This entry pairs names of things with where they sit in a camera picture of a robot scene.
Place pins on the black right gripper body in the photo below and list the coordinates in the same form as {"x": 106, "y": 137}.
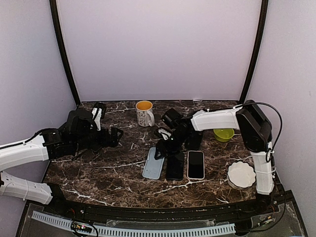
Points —
{"x": 174, "y": 145}

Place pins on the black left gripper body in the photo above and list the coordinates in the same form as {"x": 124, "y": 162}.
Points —
{"x": 104, "y": 142}

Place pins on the purple-edged black smartphone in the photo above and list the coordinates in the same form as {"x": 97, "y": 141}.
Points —
{"x": 175, "y": 167}

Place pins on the pink phone case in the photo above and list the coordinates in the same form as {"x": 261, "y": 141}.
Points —
{"x": 196, "y": 165}

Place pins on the light blue phone case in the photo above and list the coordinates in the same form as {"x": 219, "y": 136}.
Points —
{"x": 153, "y": 167}

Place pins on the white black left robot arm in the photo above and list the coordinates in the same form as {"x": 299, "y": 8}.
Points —
{"x": 81, "y": 131}

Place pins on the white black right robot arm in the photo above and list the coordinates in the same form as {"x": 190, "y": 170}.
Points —
{"x": 248, "y": 118}

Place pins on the white floral mug yellow inside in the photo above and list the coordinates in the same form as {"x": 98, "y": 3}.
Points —
{"x": 145, "y": 116}

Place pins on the lime green bowl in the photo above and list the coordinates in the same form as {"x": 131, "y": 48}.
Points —
{"x": 223, "y": 135}

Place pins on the white scalloped dish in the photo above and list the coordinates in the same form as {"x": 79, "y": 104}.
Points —
{"x": 241, "y": 175}

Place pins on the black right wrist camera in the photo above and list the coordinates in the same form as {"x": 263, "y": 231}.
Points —
{"x": 172, "y": 119}

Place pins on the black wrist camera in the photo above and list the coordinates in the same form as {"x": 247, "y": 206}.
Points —
{"x": 172, "y": 119}
{"x": 98, "y": 112}

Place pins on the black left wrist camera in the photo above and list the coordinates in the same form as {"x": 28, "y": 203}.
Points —
{"x": 98, "y": 112}

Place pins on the black front table rail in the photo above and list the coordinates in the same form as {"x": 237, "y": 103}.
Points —
{"x": 98, "y": 213}

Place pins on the white slotted cable duct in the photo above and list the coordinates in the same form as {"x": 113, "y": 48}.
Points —
{"x": 115, "y": 228}

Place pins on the black left corner post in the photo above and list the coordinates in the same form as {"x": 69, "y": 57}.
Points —
{"x": 62, "y": 51}

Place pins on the black corner post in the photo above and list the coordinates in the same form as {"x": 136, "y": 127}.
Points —
{"x": 62, "y": 51}
{"x": 255, "y": 51}

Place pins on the black right corner post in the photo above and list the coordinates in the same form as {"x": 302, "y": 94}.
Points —
{"x": 255, "y": 51}

